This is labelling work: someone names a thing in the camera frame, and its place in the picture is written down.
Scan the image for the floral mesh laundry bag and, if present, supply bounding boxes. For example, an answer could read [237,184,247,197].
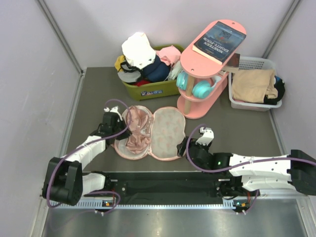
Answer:
[113,105,186,161]

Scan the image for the pink satin bra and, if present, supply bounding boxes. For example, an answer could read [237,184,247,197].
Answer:
[124,106,153,154]

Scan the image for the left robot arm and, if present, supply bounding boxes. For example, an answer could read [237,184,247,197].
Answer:
[42,107,131,207]

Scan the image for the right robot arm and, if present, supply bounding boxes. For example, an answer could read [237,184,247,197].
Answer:
[177,137,316,196]

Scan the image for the navy blue bra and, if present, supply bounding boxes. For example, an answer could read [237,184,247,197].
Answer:
[143,55,170,82]

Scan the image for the red garment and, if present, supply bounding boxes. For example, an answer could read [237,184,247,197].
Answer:
[131,79,151,86]

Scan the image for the green plastic bin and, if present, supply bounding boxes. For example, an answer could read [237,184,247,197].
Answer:
[122,44,184,101]

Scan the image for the teal headphones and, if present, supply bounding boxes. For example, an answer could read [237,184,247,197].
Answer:
[176,71,222,99]

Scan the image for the yellow garment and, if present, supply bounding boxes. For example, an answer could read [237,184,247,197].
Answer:
[114,55,126,72]

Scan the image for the pink wooden shelf stand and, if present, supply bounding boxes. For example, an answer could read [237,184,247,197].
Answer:
[177,19,246,119]

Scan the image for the white garment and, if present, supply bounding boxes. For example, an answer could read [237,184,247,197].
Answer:
[121,32,156,69]

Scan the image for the beige folded cloth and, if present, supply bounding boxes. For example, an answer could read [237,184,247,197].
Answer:
[232,69,278,103]

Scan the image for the white plastic basket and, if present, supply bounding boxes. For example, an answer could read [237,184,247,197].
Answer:
[228,56,285,112]

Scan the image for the pink garment in bin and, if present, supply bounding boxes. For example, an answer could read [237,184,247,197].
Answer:
[156,45,181,67]

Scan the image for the black garment in basket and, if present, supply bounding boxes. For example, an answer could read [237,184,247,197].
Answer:
[263,76,286,106]

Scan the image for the nineteen eighty-four book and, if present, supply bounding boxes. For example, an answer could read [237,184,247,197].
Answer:
[192,21,246,65]

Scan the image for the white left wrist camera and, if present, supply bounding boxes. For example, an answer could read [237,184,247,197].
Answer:
[104,106,121,117]

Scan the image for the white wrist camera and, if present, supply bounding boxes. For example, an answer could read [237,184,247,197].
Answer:
[104,106,121,117]
[196,127,214,146]

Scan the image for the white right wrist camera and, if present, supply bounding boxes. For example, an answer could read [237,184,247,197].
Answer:
[196,127,214,146]

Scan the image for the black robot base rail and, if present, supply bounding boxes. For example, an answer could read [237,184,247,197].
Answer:
[98,172,260,205]

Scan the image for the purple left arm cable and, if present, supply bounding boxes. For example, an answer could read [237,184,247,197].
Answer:
[46,99,133,210]

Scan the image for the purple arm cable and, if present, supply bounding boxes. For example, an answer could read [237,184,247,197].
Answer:
[46,99,133,210]
[185,123,316,215]

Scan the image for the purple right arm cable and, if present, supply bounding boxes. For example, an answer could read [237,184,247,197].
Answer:
[185,123,316,215]

